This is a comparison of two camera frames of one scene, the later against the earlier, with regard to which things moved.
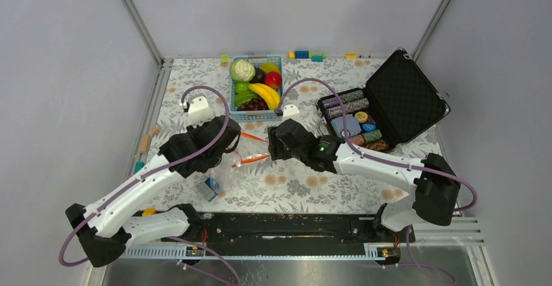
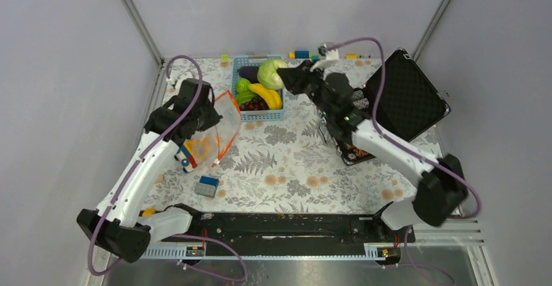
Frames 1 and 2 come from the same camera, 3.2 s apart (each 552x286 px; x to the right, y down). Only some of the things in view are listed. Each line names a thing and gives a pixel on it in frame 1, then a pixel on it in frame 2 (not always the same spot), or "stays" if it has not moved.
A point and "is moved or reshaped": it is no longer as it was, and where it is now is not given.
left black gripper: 195,131 to 215,117
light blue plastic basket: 256,115 stays
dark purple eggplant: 259,76 to 249,72
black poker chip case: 400,102 stays
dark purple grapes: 254,104 stays
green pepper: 241,86 stays
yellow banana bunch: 269,94 stays
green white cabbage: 242,70 to 269,75
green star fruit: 244,96 stays
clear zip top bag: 237,165 is moved or reshaped
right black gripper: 276,144 to 294,79
